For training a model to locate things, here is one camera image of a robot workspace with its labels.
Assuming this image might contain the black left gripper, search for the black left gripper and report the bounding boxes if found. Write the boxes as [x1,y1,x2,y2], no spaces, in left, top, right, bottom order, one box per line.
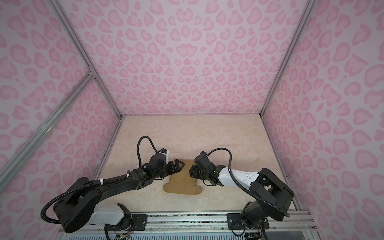
[154,159,187,180]

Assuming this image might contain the brown cardboard paper box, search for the brown cardboard paper box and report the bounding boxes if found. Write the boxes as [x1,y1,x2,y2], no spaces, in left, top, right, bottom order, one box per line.
[163,160,203,196]

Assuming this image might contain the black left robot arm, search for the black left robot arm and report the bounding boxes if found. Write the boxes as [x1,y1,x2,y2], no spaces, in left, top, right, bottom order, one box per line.
[53,153,185,234]

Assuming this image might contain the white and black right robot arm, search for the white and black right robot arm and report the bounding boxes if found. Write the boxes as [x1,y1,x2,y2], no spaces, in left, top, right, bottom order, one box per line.
[189,148,294,229]

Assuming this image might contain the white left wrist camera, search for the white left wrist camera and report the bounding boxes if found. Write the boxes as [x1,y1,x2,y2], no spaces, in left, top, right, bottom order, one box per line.
[159,148,170,164]

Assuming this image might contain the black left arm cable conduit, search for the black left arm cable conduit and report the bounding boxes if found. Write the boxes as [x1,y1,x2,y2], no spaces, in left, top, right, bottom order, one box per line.
[136,135,160,168]

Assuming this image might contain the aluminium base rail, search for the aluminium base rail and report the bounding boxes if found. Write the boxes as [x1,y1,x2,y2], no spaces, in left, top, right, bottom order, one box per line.
[56,209,319,240]

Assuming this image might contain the aluminium diagonal left wall bar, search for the aluminium diagonal left wall bar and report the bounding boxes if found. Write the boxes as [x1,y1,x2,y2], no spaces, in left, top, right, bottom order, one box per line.
[1,71,95,193]

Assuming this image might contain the aluminium back right corner post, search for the aluminium back right corner post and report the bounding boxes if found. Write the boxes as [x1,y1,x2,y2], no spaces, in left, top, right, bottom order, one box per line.
[260,0,318,119]

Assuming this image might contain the aluminium corner post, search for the aluminium corner post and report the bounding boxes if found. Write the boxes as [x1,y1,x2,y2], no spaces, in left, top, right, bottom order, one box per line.
[260,0,318,119]
[47,0,123,120]

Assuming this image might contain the aluminium back left corner post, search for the aluminium back left corner post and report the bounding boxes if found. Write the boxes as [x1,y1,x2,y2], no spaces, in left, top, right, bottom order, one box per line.
[47,0,123,120]

